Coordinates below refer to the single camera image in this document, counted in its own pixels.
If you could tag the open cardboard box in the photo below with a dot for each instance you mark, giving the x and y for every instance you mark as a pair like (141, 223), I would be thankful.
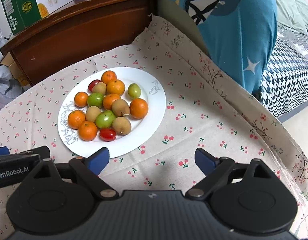
(9, 62)

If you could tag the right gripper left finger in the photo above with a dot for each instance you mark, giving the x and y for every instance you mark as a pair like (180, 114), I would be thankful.
(87, 170)

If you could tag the yellowish orange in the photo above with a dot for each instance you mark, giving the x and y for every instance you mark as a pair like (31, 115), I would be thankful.
(116, 87)

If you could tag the checkered grey cloth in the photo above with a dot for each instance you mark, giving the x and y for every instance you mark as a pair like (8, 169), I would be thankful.
(10, 88)

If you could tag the red cherry tomato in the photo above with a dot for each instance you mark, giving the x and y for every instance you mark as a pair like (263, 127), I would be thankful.
(92, 84)
(107, 134)

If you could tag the blue star pillow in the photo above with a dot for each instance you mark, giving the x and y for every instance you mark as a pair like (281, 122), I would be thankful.
(239, 34)

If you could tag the brown longan fruit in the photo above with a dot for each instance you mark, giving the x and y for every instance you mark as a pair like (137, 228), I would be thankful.
(120, 108)
(121, 125)
(92, 113)
(100, 87)

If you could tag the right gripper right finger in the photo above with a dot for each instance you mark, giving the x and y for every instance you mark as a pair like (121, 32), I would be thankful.
(216, 171)

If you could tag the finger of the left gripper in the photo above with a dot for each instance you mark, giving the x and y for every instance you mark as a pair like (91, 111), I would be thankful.
(43, 152)
(4, 150)

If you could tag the small orange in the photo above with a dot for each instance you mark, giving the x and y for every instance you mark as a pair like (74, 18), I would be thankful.
(108, 76)

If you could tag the houndstooth blue white bedding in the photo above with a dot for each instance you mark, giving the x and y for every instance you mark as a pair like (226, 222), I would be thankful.
(284, 84)

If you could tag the small olive green fruit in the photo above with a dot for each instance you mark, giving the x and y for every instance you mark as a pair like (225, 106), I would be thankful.
(134, 91)

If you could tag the white ceramic plate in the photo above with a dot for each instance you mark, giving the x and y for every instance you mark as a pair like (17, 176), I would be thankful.
(142, 129)

